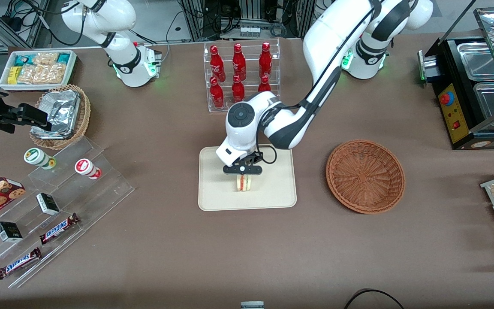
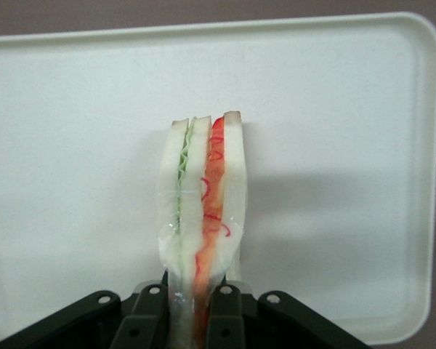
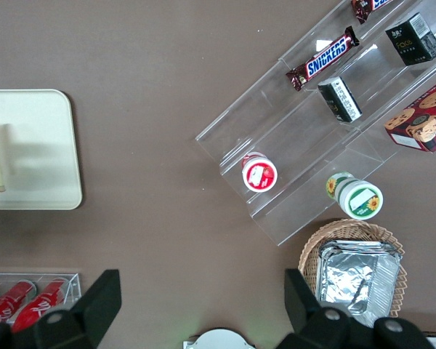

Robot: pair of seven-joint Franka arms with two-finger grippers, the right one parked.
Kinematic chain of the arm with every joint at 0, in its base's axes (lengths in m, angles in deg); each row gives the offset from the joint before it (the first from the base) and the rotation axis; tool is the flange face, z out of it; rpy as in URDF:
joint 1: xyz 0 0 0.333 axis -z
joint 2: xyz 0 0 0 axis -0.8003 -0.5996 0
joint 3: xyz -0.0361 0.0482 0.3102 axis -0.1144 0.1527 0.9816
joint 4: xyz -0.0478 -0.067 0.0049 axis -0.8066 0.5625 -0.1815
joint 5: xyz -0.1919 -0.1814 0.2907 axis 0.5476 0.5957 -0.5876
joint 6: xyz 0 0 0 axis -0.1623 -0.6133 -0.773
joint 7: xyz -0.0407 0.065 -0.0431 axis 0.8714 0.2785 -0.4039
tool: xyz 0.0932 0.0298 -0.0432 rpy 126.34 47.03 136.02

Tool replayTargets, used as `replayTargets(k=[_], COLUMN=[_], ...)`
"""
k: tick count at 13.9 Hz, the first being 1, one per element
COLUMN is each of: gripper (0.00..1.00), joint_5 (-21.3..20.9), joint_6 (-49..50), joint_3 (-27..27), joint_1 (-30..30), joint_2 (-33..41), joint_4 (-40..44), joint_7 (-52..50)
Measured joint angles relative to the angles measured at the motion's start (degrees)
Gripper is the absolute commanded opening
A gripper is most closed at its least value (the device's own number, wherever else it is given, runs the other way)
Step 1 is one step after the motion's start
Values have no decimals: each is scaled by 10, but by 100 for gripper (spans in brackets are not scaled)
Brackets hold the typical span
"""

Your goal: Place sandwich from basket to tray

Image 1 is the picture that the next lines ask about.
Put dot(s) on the grey device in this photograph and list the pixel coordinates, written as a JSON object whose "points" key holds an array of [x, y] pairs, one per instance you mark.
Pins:
{"points": [[252, 305]]}

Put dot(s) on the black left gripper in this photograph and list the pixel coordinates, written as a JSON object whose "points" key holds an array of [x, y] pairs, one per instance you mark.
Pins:
{"points": [[252, 159]]}

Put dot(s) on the yellow snack packet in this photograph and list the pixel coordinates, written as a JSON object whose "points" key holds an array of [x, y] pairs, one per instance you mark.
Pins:
{"points": [[13, 75]]}

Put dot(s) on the clear rice cracker bag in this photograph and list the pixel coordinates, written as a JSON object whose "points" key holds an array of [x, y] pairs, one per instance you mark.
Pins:
{"points": [[45, 58], [41, 74]]}

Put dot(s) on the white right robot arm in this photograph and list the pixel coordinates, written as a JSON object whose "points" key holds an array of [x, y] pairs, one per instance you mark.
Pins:
{"points": [[122, 47]]}

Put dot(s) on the teal snack packet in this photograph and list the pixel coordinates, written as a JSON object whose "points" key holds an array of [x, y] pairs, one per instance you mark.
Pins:
{"points": [[64, 58], [24, 60]]}

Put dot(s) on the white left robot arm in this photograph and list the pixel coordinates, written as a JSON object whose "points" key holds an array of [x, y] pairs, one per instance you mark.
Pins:
{"points": [[328, 38]]}

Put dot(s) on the clear acrylic bottle rack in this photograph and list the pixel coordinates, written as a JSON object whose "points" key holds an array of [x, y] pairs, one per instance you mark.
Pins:
{"points": [[251, 56]]}

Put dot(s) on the cream plastic tray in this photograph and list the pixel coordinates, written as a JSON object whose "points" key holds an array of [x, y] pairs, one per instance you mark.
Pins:
{"points": [[272, 193]]}

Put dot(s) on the red-label yogurt cup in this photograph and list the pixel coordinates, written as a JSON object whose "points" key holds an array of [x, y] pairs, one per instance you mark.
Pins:
{"points": [[86, 167]]}

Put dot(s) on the light wicker basket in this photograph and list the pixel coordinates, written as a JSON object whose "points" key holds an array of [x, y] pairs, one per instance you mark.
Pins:
{"points": [[85, 113]]}

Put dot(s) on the green-label yogurt cup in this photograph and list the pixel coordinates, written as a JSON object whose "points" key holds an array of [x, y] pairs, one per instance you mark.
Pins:
{"points": [[37, 157]]}

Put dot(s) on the black hot dog machine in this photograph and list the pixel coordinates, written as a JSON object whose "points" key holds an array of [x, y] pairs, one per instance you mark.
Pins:
{"points": [[461, 137]]}

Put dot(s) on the small black box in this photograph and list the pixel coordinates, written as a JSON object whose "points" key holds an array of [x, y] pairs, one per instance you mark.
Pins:
{"points": [[48, 204], [9, 232]]}

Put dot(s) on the triangular sandwich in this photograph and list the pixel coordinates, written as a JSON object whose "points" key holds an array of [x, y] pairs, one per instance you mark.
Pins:
{"points": [[244, 183]]}

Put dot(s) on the clear acrylic stepped shelf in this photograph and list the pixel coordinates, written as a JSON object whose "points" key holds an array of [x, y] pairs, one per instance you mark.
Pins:
{"points": [[79, 193]]}

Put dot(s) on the brown wicker basket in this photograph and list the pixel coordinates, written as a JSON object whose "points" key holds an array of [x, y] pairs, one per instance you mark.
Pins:
{"points": [[365, 176]]}

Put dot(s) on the red cola bottle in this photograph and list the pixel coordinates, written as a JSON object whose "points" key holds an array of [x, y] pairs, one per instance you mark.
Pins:
{"points": [[217, 95], [217, 64], [265, 60], [264, 85], [238, 91], [239, 62]]}

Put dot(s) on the aluminium foil container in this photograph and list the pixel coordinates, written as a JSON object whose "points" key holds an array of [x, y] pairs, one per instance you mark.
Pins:
{"points": [[60, 111]]}

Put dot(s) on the white snack tray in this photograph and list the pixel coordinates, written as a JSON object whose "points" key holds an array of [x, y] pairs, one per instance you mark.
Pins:
{"points": [[37, 87]]}

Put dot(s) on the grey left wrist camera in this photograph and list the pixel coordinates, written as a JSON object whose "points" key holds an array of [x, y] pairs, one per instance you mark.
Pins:
{"points": [[230, 155]]}

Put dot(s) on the white power strip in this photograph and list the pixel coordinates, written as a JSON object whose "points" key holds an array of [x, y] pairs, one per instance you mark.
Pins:
{"points": [[249, 31]]}

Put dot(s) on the Snickers bar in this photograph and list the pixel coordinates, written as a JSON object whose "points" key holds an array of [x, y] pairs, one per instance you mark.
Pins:
{"points": [[18, 263], [58, 228]]}

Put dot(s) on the aluminium frame rack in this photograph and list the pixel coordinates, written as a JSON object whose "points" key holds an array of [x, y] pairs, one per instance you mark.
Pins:
{"points": [[195, 19]]}

